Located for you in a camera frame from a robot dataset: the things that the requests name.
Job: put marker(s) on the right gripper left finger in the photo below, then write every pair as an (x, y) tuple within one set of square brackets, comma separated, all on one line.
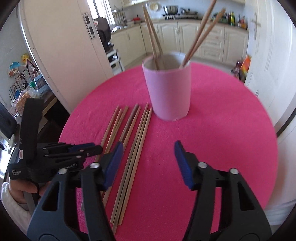
[(55, 217)]

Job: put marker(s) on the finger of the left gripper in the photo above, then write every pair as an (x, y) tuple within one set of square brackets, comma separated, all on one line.
[(81, 147), (83, 153)]

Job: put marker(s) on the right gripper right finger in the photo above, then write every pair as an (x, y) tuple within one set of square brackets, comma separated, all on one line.
[(241, 215)]

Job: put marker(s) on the wooden chopstick one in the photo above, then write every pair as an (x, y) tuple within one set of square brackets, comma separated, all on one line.
[(110, 125)]

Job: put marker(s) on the wooden chopstick eight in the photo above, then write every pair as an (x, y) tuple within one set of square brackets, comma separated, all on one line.
[(128, 171)]

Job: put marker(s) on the wooden chopstick nine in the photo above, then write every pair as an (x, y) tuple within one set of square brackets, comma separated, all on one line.
[(139, 152)]

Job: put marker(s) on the wooden chopstick eleven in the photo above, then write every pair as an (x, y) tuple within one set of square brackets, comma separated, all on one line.
[(158, 47)]

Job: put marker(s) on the wooden chopstick ten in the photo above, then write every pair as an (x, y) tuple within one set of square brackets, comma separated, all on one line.
[(151, 37)]

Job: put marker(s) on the cream lower kitchen cabinets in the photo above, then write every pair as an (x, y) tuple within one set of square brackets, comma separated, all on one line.
[(224, 44)]

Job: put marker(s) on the green kitchen appliance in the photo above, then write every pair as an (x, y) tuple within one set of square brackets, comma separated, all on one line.
[(224, 18)]

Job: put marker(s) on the person left hand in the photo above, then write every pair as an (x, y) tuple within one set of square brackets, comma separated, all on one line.
[(18, 187)]

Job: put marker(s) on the wooden chopstick three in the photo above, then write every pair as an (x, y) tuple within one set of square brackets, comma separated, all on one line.
[(124, 111)]

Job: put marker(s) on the wooden chopstick two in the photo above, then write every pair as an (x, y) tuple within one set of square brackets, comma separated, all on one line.
[(112, 135)]

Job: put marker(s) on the dark wooden side cabinet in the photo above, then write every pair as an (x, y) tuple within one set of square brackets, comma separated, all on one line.
[(54, 118)]

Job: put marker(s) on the wooden chopstick five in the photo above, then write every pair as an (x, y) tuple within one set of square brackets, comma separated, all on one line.
[(128, 124)]

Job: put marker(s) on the wooden chopstick six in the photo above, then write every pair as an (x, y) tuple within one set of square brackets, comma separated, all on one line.
[(127, 139)]

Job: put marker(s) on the wooden chopstick seven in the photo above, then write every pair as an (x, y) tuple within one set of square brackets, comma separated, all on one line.
[(119, 191)]

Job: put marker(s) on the pink round table cloth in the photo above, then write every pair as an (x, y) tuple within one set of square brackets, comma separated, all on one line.
[(226, 127)]

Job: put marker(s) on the pink cylindrical utensil holder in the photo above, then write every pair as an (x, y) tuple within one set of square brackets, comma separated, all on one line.
[(169, 86)]

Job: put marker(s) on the white open door leaf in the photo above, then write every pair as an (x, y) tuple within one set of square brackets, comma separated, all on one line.
[(65, 45)]

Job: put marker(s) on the wooden chopstick four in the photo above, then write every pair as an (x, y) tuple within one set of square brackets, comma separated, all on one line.
[(198, 38)]

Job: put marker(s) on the red oil bottle on floor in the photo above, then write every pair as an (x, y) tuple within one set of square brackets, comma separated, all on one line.
[(237, 67)]

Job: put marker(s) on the orange snack bag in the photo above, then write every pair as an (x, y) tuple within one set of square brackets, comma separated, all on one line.
[(244, 68)]

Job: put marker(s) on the black wok pan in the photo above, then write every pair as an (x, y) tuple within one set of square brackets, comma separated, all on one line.
[(184, 11)]

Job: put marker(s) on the condiment bottles on counter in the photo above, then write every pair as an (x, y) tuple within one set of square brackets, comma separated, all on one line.
[(240, 22)]

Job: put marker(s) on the white door with handle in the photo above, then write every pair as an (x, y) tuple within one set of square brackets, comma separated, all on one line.
[(271, 76)]

